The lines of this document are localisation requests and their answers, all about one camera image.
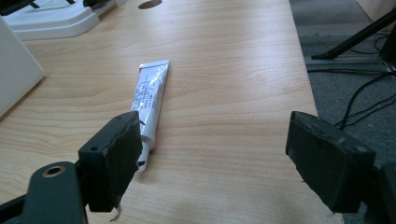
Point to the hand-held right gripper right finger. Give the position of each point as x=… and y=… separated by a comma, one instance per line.
x=327, y=165

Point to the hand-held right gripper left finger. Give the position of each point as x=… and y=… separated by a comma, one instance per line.
x=109, y=168

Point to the white ointment tube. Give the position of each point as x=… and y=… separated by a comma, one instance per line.
x=151, y=96

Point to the white box corner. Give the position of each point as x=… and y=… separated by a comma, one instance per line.
x=15, y=74

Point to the white plastic base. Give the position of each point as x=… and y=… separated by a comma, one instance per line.
x=49, y=21

